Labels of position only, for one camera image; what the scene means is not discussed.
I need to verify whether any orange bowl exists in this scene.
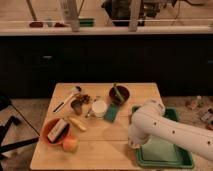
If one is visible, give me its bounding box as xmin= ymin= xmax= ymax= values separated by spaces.
xmin=40 ymin=118 xmax=70 ymax=146

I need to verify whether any yellow banana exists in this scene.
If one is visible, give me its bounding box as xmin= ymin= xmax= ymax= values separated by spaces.
xmin=68 ymin=117 xmax=87 ymax=131

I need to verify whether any metal spoon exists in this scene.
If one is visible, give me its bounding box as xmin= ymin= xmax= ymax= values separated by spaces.
xmin=85 ymin=98 xmax=98 ymax=118

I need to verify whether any brown small items pile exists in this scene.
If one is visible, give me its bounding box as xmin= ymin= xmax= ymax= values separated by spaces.
xmin=80 ymin=94 xmax=90 ymax=104

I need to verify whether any white and black box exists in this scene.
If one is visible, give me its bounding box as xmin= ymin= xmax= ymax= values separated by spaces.
xmin=47 ymin=119 xmax=68 ymax=143

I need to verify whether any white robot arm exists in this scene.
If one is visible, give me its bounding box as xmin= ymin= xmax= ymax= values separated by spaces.
xmin=128 ymin=99 xmax=213 ymax=162

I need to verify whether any white cup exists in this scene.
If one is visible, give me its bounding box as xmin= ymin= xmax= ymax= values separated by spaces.
xmin=92 ymin=100 xmax=107 ymax=117

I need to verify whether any green plastic tray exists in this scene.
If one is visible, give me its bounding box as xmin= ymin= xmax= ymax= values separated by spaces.
xmin=131 ymin=105 xmax=195 ymax=170

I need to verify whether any dark red bowl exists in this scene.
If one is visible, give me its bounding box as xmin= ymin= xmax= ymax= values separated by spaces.
xmin=109 ymin=86 xmax=130 ymax=106

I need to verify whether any grey metal scoop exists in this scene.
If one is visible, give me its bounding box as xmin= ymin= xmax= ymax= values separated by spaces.
xmin=71 ymin=100 xmax=82 ymax=115

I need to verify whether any green utensil in bowl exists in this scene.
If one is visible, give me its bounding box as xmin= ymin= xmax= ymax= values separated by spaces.
xmin=113 ymin=83 xmax=124 ymax=102

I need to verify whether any black office chair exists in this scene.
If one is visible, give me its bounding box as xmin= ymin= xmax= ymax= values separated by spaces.
xmin=0 ymin=91 xmax=40 ymax=171

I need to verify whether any orange apple fruit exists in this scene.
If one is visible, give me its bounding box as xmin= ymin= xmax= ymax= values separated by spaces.
xmin=63 ymin=136 xmax=78 ymax=152

